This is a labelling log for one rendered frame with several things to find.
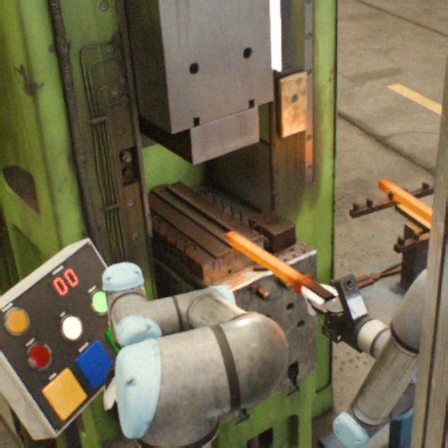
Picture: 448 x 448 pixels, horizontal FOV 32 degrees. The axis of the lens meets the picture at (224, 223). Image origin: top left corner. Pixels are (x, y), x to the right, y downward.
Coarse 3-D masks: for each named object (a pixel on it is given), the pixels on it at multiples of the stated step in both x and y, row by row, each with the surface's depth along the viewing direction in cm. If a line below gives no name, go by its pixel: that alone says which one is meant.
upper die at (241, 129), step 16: (240, 112) 186; (256, 112) 189; (144, 128) 200; (160, 128) 192; (192, 128) 180; (208, 128) 183; (224, 128) 185; (240, 128) 188; (256, 128) 191; (160, 144) 195; (176, 144) 188; (192, 144) 182; (208, 144) 185; (224, 144) 187; (240, 144) 190; (192, 160) 184
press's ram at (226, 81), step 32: (128, 0) 172; (160, 0) 162; (192, 0) 166; (224, 0) 171; (256, 0) 176; (128, 32) 178; (160, 32) 165; (192, 32) 169; (224, 32) 174; (256, 32) 180; (160, 64) 170; (192, 64) 173; (224, 64) 178; (256, 64) 183; (160, 96) 175; (192, 96) 176; (224, 96) 182; (256, 96) 187
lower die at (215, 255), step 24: (192, 192) 231; (168, 216) 220; (192, 216) 217; (216, 216) 218; (168, 240) 211; (192, 240) 209; (216, 240) 208; (192, 264) 204; (216, 264) 202; (240, 264) 207
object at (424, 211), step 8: (384, 184) 225; (392, 184) 224; (400, 192) 220; (400, 200) 219; (408, 200) 216; (416, 200) 216; (408, 208) 216; (416, 208) 213; (424, 208) 212; (424, 216) 210
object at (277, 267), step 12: (240, 240) 203; (252, 252) 198; (264, 252) 197; (264, 264) 195; (276, 264) 192; (288, 276) 187; (300, 276) 186; (300, 288) 184; (312, 288) 181; (324, 288) 180
